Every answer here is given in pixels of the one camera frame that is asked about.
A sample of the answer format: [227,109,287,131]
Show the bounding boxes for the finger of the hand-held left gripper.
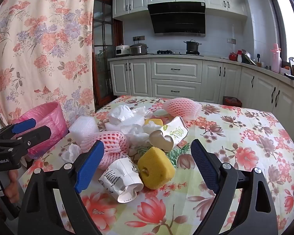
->
[0,125,52,152]
[0,118,37,142]

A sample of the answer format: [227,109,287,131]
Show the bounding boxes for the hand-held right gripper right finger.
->
[191,139,278,235]

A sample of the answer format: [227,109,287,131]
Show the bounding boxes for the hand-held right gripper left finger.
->
[18,141,106,235]

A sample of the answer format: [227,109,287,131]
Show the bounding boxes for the pink lined waste bin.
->
[13,101,69,159]

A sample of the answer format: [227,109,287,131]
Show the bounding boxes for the white foam block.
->
[69,116,100,145]

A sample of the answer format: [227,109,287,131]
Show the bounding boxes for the crushed green print paper cup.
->
[149,116,189,152]

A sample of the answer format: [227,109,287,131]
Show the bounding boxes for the pink foam fruit net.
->
[162,97,202,121]
[80,131,133,170]

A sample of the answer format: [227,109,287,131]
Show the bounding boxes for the person's left hand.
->
[0,170,20,210]

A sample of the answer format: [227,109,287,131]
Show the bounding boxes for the small clear plastic wrap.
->
[62,144,82,163]

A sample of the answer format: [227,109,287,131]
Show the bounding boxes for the crushed white paper cup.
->
[98,157,144,203]

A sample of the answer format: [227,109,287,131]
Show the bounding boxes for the floral tablecloth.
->
[18,95,294,235]

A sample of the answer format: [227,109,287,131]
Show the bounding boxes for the crumpled white tissue paper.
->
[105,114,162,144]

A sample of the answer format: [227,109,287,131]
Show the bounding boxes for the small yellow sponge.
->
[144,118,163,126]

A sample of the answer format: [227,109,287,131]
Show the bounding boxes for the dark floor bin red bag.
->
[222,96,242,108]

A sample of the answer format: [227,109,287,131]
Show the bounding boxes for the floral curtain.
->
[0,0,97,133]

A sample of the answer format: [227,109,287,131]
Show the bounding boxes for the white kitchen base cabinets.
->
[109,55,294,157]

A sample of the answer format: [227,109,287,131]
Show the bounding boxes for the wooden glass door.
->
[93,0,124,108]

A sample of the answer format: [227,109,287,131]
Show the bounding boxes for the white rice cooker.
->
[116,45,131,57]

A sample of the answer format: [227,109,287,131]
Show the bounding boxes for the steel basin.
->
[241,49,256,65]

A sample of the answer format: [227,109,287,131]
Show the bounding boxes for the black gas stove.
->
[157,50,205,56]

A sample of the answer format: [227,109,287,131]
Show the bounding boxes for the black cooking pot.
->
[183,39,202,53]

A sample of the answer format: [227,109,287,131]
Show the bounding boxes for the steel pressure cooker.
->
[129,43,149,56]

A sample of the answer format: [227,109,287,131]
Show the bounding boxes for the pink thermos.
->
[270,43,282,72]

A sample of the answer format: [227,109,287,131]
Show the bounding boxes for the black range hood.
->
[147,2,206,37]

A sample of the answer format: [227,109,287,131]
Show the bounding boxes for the window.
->
[267,0,294,61]

